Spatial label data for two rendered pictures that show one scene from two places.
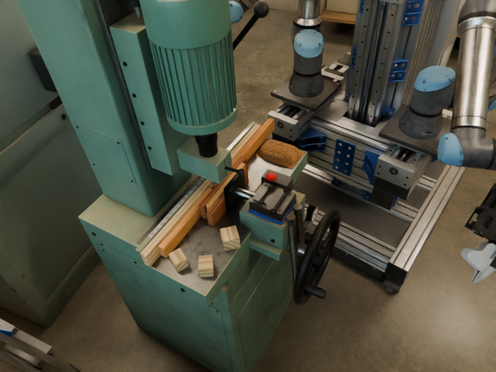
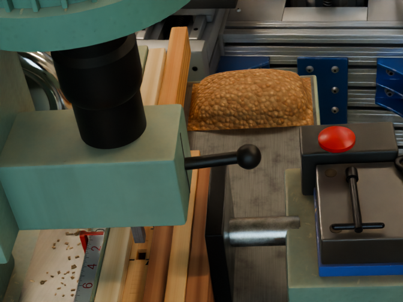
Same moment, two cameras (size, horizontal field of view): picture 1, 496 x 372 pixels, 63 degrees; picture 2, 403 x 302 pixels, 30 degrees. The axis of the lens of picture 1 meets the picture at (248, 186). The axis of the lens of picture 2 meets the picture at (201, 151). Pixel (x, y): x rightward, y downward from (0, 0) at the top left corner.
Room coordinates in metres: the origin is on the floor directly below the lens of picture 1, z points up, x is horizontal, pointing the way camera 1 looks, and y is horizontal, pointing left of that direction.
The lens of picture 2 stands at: (0.40, 0.22, 1.42)
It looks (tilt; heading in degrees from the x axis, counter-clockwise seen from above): 40 degrees down; 336
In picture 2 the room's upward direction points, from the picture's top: 8 degrees counter-clockwise
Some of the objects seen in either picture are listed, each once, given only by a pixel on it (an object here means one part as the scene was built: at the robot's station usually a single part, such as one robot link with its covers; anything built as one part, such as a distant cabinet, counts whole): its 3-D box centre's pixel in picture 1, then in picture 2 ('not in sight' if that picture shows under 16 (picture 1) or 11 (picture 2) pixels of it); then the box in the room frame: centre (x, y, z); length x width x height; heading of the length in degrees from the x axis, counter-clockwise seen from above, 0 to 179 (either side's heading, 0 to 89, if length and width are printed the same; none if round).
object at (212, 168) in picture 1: (205, 161); (100, 172); (0.85, 0.12, 1.03); 0.14 x 0.07 x 0.09; 57
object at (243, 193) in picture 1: (243, 193); (256, 231); (0.79, 0.01, 0.95); 0.09 x 0.07 x 0.09; 147
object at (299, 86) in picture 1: (306, 77); not in sight; (1.51, -0.28, 0.87); 0.15 x 0.15 x 0.10
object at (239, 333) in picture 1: (204, 274); not in sight; (0.90, 0.20, 0.36); 0.58 x 0.45 x 0.71; 57
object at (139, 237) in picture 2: not in sight; (135, 219); (0.84, 0.10, 0.97); 0.01 x 0.01 x 0.05; 57
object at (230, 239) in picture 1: (229, 238); not in sight; (0.65, 0.06, 0.92); 0.04 x 0.04 x 0.04; 11
